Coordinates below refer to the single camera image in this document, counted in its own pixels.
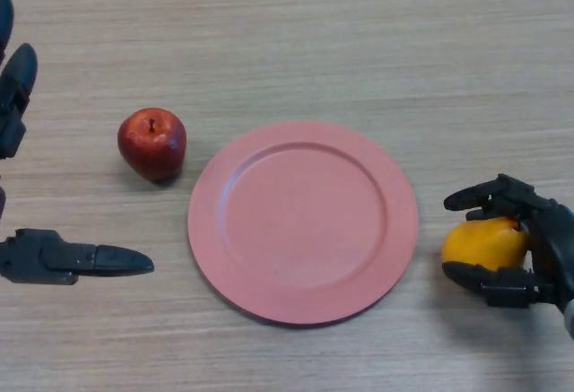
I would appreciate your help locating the yellow pear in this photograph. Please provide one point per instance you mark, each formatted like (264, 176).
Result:
(484, 244)

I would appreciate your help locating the pink round plate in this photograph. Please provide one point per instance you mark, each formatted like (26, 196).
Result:
(303, 222)

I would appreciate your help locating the red apple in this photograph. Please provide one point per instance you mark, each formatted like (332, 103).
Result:
(152, 143)

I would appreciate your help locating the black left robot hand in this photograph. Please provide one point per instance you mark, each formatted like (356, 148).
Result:
(40, 255)

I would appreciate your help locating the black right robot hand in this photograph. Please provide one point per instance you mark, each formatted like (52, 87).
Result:
(547, 230)

